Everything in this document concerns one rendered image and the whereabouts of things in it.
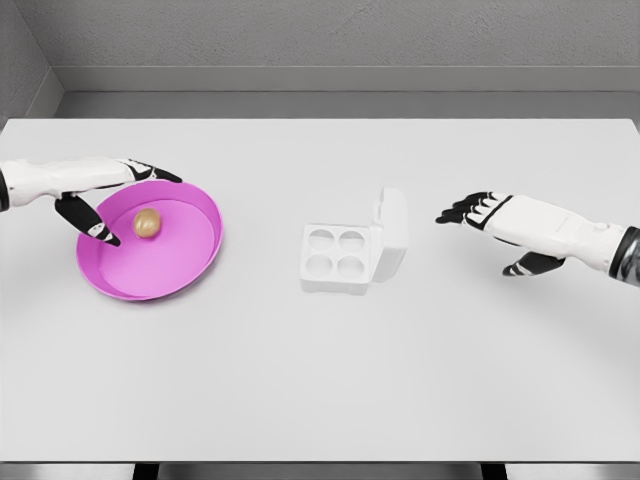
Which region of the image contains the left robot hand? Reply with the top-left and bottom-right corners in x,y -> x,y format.
43,158 -> 184,248

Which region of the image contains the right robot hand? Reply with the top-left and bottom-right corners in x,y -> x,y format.
434,192 -> 581,278

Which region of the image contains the brown egg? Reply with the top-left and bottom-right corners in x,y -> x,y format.
132,208 -> 162,239

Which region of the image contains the white egg box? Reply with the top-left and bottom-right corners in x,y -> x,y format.
299,186 -> 409,297

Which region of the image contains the pink round plate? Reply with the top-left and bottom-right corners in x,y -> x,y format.
76,180 -> 224,303

